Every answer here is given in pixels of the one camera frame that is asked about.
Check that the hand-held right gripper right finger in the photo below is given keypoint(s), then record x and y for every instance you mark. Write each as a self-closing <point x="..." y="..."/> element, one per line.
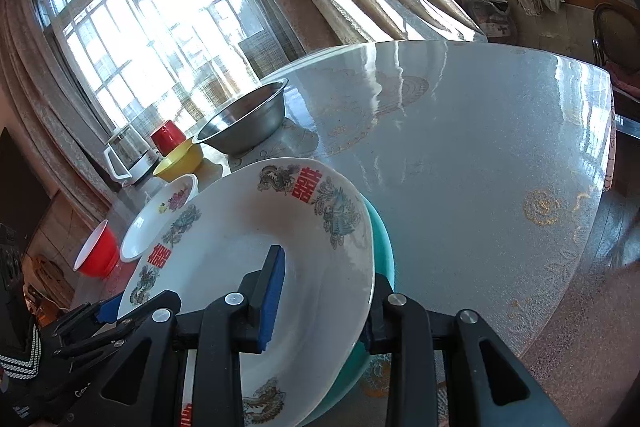
<point x="382" y="322"/>

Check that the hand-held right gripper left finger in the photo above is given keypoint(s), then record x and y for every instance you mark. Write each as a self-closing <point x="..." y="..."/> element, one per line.
<point x="274" y="302"/>

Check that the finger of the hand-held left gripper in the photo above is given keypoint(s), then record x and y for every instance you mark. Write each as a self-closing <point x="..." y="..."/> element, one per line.
<point x="90" y="347"/>
<point x="106" y="312"/>

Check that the red bowl with white inside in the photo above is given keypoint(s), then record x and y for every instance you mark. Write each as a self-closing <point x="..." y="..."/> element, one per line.
<point x="102" y="257"/>

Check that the teal plastic plate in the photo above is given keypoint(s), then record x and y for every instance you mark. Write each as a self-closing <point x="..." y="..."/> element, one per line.
<point x="385" y="252"/>

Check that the white dragon print plate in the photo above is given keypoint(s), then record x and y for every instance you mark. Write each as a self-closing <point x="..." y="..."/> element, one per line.
<point x="225" y="232"/>

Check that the person's left forearm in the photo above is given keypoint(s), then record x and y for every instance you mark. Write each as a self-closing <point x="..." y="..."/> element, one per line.
<point x="15" y="349"/>

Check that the wooden folding chair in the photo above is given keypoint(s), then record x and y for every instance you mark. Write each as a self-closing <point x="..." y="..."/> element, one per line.
<point x="50" y="279"/>

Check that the small white flower print plate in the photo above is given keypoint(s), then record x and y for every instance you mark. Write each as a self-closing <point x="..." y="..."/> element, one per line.
<point x="150" y="227"/>

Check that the black television screen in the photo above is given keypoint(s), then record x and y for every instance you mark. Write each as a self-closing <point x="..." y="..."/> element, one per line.
<point x="20" y="192"/>

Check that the yellow bowl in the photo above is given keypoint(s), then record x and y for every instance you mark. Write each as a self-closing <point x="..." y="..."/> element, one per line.
<point x="180" y="162"/>

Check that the stainless steel bowl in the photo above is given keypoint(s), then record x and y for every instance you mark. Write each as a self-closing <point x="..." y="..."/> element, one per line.
<point x="245" y="127"/>

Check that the gold floral lace tablecloth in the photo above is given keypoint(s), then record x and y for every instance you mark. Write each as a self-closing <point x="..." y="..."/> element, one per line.
<point x="450" y="157"/>

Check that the red mug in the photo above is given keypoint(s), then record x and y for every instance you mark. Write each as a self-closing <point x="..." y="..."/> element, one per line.
<point x="167" y="136"/>

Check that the large grid window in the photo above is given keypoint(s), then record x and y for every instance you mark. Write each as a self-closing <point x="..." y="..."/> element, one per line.
<point x="125" y="32"/>

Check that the printed plastic bag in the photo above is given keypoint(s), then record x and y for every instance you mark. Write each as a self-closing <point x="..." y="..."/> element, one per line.
<point x="492" y="19"/>

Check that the dark wooden chair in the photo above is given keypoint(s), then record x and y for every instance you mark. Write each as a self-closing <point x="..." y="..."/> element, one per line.
<point x="617" y="37"/>

